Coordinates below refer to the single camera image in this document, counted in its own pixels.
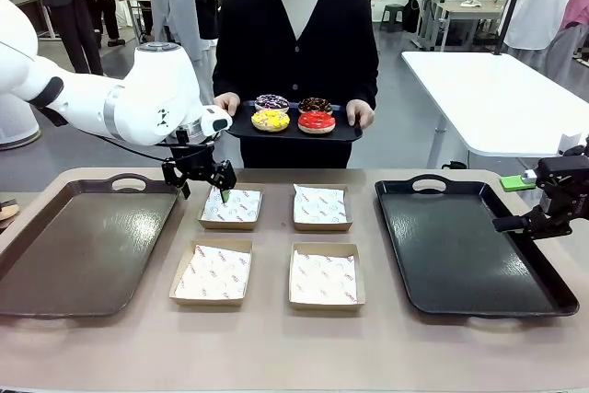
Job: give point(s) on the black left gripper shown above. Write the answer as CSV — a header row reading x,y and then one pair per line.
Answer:
x,y
195,158

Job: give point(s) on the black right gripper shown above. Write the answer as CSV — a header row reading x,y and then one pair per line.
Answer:
x,y
568,186

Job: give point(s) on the white printed paper liner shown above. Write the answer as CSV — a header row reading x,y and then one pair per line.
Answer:
x,y
244,206
319,204
211,273
322,278

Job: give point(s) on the kraft paper box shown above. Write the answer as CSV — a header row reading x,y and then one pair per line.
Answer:
x,y
326,308
230,226
207,303
322,227

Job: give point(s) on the purple sprinkled donut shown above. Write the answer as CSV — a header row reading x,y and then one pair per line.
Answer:
x,y
271,102

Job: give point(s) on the small black serving tray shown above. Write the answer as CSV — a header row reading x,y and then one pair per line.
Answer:
x,y
293,131

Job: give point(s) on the red glazed donut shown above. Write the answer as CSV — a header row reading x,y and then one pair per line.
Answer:
x,y
308,123

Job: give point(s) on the chocolate nut donut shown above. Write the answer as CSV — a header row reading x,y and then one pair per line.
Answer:
x,y
315,104

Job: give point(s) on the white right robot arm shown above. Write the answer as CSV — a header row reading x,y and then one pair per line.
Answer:
x,y
570,144

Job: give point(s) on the person's left forearm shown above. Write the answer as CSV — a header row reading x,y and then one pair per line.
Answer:
x,y
366,80

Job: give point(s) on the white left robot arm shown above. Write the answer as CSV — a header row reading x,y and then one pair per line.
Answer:
x,y
147,89

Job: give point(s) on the person's right forearm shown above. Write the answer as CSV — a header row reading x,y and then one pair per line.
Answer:
x,y
225,75

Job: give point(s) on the large black tray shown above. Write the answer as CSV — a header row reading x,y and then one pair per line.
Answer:
x,y
460,250

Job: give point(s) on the large brown tray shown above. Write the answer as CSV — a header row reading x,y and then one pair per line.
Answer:
x,y
83,250

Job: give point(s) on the person's right hand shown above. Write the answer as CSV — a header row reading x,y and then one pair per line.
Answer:
x,y
227,102

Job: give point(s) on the person's left hand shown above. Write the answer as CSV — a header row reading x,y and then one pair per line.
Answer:
x,y
360,114

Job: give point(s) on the yellow sprinkled donut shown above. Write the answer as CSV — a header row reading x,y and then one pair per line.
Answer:
x,y
264,122

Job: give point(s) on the white table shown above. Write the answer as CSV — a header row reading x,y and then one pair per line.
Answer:
x,y
497,98

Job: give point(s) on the person in black cardigan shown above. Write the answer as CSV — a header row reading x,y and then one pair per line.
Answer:
x,y
267,43

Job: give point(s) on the black stand pole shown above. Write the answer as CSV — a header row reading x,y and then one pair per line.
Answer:
x,y
508,11

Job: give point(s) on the pink hanging garment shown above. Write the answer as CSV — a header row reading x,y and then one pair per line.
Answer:
x,y
575,6

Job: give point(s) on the black backpack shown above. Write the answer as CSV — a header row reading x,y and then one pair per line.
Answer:
x,y
412,15

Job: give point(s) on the grey plastic stool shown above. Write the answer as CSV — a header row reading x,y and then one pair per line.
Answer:
x,y
392,15

